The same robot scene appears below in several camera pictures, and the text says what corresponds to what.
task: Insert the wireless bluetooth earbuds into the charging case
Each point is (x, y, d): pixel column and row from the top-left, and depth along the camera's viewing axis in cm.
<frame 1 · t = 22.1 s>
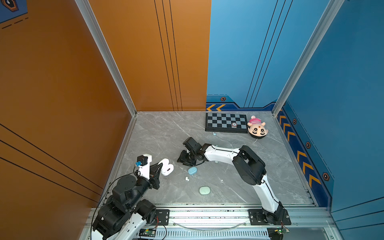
left hand: (161, 163, 65), fingers closed
right hand: (177, 162, 91), fingers open
black grey checkerboard: (224, 122, 111), point 4 cm above the table
red poker chip: (234, 124, 110), point 4 cm above the table
pink plush doll: (256, 129, 101), point 9 cm above the table
white earbud charging case: (167, 168, 66), point 25 cm above the table
blue earbud charging case: (192, 170, 88), point 3 cm above the table
green earbud charging case: (204, 190, 82), point 2 cm above the table
white earbud lower: (186, 179, 87), point 2 cm above the table
blue earbud near board: (214, 134, 107), point 2 cm above the table

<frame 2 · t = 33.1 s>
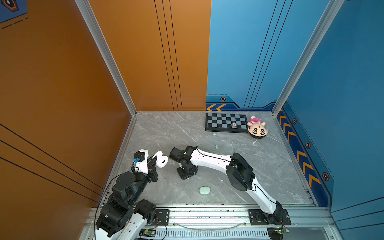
left hand: (155, 155, 66), fingers closed
right hand: (183, 178, 86), fingers closed
white earbud charging case: (161, 161, 67), point 27 cm above the table
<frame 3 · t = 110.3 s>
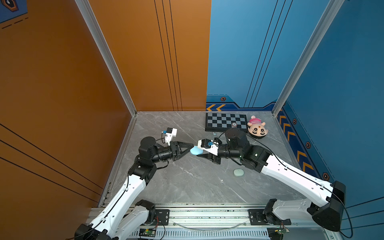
left hand: (193, 147, 65), fingers open
right hand: (198, 148, 67), fingers open
green earbud charging case: (238, 172, 87), point 3 cm above the table
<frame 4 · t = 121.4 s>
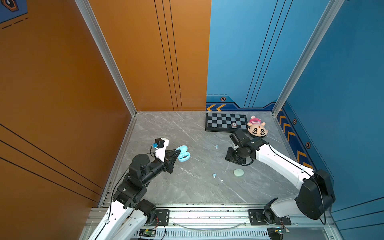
left hand: (179, 149, 67), fingers closed
right hand: (225, 159, 82), fingers open
